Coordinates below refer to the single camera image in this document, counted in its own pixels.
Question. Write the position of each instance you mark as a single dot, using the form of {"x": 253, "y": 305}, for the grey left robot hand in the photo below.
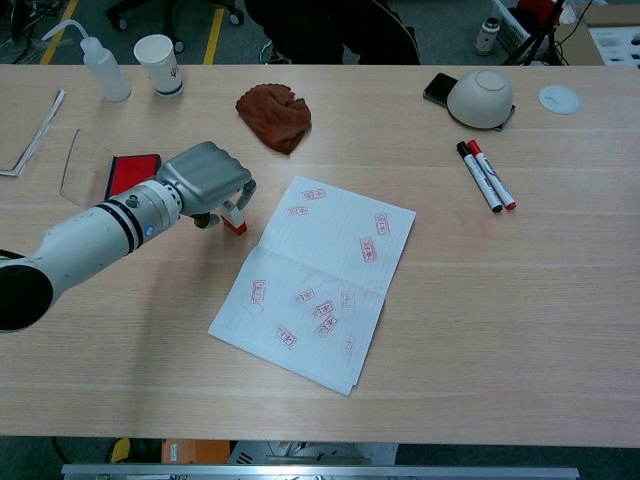
{"x": 205, "y": 172}

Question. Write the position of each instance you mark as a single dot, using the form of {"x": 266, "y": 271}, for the small white red stamp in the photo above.
{"x": 235, "y": 220}

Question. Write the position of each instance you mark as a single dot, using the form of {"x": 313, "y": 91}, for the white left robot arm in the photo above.
{"x": 85, "y": 240}

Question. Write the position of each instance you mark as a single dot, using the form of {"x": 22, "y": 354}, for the white stamped paper sheet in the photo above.
{"x": 320, "y": 280}

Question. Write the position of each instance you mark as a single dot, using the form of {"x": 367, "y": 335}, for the red ink pad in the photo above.
{"x": 130, "y": 172}

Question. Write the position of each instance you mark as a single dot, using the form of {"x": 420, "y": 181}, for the brown cloth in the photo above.
{"x": 275, "y": 117}

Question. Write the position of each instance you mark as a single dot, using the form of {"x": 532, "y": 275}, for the white paper cup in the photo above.
{"x": 160, "y": 65}

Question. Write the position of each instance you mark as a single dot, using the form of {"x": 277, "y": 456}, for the clear squeeze bottle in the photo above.
{"x": 105, "y": 75}

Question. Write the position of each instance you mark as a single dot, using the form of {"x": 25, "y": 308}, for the person in black clothes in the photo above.
{"x": 320, "y": 30}

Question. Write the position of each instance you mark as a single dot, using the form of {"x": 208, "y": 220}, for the black flat phone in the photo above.
{"x": 437, "y": 87}

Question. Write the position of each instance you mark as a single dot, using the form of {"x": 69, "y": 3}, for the black capped whiteboard marker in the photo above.
{"x": 477, "y": 175}

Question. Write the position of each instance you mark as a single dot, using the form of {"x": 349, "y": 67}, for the orange box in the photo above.
{"x": 195, "y": 450}

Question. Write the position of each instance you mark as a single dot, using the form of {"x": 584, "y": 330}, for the beige upturned bowl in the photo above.
{"x": 482, "y": 100}

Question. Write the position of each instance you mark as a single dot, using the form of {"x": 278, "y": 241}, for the red capped whiteboard marker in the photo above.
{"x": 492, "y": 175}

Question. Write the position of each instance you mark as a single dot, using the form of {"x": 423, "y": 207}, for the white thermos bottle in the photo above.
{"x": 486, "y": 37}

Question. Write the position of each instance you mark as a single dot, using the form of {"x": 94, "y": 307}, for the white plastic crate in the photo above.
{"x": 512, "y": 27}

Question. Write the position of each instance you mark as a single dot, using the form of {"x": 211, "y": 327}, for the black tripod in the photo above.
{"x": 535, "y": 42}

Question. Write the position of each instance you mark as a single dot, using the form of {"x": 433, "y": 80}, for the round white desk grommet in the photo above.
{"x": 559, "y": 100}

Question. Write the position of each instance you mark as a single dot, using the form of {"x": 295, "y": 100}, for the brown cardboard box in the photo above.
{"x": 612, "y": 15}

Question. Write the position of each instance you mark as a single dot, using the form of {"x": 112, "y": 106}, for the aluminium rail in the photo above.
{"x": 320, "y": 472}

